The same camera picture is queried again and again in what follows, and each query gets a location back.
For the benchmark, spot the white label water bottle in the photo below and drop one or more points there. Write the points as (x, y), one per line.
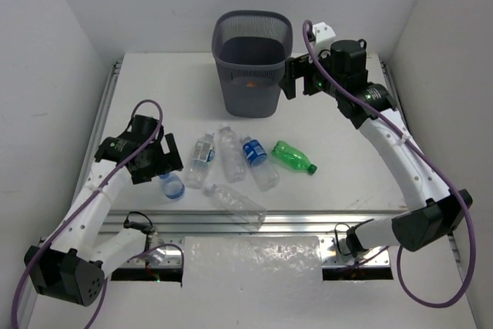
(200, 161)

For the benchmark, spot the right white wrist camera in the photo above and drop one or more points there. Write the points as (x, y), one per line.
(322, 36)

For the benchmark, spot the grey mesh waste bin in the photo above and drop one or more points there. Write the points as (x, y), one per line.
(251, 45)

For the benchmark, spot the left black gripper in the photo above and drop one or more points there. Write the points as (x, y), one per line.
(172, 152)

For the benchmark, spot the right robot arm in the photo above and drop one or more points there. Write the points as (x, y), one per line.
(433, 211)

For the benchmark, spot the clear bottle near table edge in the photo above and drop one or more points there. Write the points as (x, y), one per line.
(240, 207)

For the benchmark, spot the clear crinkled water bottle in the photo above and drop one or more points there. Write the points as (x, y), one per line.
(231, 154)

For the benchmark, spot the aluminium front rail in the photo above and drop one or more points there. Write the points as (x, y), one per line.
(174, 226)

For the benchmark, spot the green plastic bottle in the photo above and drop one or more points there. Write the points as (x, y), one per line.
(293, 158)

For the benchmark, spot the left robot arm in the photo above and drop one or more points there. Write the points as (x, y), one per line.
(70, 266)

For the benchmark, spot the blue label water bottle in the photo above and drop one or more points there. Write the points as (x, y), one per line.
(263, 171)

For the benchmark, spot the small blue cap bottle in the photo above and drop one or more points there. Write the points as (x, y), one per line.
(172, 186)

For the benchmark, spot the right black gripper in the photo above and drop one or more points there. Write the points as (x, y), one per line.
(297, 67)

